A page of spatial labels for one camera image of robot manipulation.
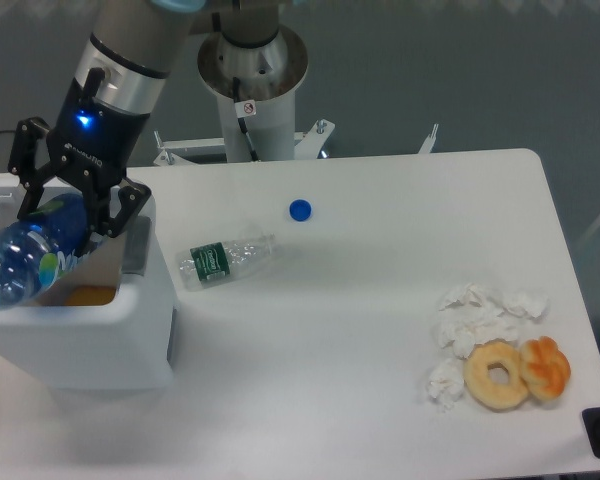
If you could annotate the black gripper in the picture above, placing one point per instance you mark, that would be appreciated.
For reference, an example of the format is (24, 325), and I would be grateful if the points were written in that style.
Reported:
(88, 148)

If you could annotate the blue plastic bottle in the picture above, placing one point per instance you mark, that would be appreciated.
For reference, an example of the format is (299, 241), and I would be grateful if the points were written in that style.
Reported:
(38, 250)

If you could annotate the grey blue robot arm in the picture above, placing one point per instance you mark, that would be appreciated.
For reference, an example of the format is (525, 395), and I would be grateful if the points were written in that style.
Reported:
(134, 45)

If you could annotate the orange item in trash can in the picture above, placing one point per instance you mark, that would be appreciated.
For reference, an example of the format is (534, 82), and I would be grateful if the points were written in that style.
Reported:
(90, 296)

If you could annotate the clear bottle green label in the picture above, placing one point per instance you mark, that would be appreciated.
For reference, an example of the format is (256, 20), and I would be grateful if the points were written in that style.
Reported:
(217, 263)

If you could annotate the white trash can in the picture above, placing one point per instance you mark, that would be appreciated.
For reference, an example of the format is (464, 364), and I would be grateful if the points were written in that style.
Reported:
(124, 345)

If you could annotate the blue bottle cap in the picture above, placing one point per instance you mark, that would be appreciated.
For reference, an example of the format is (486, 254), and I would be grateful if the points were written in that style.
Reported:
(300, 210)

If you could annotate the crumpled white tissue large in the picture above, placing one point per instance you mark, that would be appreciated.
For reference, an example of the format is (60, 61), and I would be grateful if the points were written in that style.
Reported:
(473, 314)

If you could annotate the crumpled white tissue small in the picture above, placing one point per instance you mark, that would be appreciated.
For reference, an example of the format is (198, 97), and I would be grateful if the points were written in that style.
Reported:
(446, 385)

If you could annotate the orange twisted bread roll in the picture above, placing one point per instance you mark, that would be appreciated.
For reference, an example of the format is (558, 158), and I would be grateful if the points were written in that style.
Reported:
(544, 368)

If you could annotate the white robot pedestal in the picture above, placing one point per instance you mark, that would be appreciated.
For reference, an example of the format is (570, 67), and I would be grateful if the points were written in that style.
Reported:
(255, 90)

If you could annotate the plain ring donut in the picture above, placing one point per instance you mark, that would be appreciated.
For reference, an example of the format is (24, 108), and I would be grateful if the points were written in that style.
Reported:
(492, 376)

